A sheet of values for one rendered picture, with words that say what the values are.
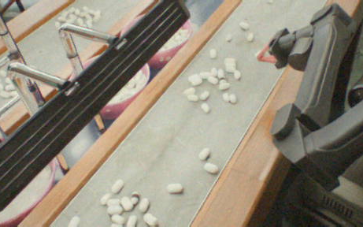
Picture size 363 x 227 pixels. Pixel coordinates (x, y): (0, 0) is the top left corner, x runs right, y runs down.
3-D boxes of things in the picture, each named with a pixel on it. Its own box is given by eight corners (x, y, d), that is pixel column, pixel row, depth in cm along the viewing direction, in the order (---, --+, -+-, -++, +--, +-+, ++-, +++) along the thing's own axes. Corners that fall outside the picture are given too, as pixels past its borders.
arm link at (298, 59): (357, 27, 93) (332, 1, 91) (345, 59, 86) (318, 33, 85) (317, 49, 102) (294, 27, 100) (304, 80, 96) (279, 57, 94)
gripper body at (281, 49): (264, 50, 102) (288, 41, 96) (280, 29, 108) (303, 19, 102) (279, 69, 104) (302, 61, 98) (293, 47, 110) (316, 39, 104)
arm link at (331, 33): (333, 167, 66) (287, 128, 64) (306, 176, 70) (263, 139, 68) (363, 23, 93) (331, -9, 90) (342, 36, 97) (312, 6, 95)
